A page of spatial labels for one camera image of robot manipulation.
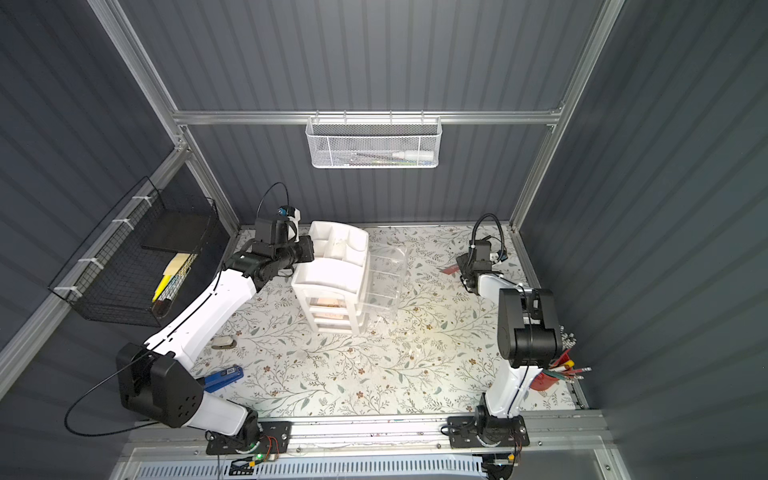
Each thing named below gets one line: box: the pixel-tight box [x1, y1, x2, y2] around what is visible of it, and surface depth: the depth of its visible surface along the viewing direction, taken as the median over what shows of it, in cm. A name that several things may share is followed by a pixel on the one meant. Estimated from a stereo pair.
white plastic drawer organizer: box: [292, 220, 370, 335], surface depth 84 cm
